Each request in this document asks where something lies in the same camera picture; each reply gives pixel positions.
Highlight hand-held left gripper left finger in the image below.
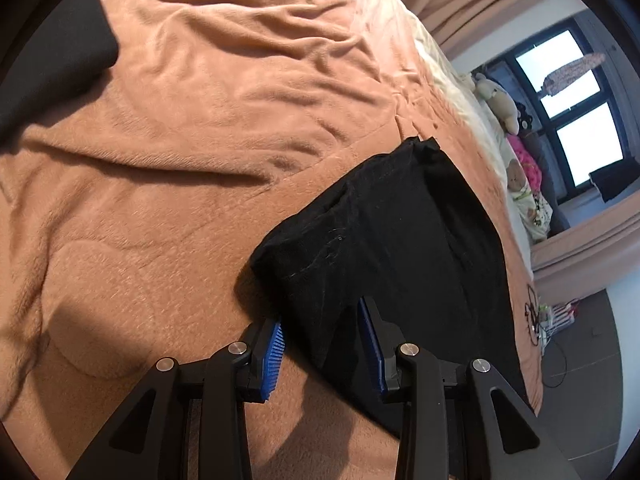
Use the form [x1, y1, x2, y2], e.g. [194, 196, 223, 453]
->
[65, 317, 286, 480]

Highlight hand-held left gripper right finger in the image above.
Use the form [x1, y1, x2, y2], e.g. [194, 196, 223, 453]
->
[357, 295, 583, 480]

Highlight black pants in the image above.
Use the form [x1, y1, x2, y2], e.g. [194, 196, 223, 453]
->
[248, 136, 533, 480]

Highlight white red rack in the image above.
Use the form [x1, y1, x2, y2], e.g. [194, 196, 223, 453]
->
[542, 300, 583, 331]

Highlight bear print pillow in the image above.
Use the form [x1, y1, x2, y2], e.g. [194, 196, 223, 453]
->
[505, 157, 553, 243]

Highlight orange fleece blanket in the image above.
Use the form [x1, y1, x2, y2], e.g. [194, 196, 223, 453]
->
[0, 0, 546, 480]

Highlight beige curtain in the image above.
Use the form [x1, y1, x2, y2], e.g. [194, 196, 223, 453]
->
[530, 210, 640, 301]
[395, 0, 568, 61]

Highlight grey cushion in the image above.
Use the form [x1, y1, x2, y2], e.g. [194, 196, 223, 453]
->
[525, 130, 571, 231]

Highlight black plush toy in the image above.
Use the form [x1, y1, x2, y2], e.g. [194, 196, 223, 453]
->
[515, 102, 535, 133]

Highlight white plush bear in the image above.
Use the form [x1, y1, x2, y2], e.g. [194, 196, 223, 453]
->
[472, 72, 521, 133]

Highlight dark cloth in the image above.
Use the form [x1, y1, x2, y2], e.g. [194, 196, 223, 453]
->
[587, 160, 638, 203]

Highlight cream bed sheet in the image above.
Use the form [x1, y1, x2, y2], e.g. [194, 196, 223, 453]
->
[372, 0, 533, 273]

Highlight hanging floral garment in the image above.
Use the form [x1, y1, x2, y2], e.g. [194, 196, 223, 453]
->
[540, 52, 606, 98]

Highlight dark framed window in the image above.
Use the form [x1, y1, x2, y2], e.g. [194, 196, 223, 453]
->
[482, 17, 631, 206]

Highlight black cloth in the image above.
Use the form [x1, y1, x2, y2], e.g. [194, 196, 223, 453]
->
[0, 0, 121, 146]

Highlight black cables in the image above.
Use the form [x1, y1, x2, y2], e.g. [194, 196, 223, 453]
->
[522, 282, 551, 356]

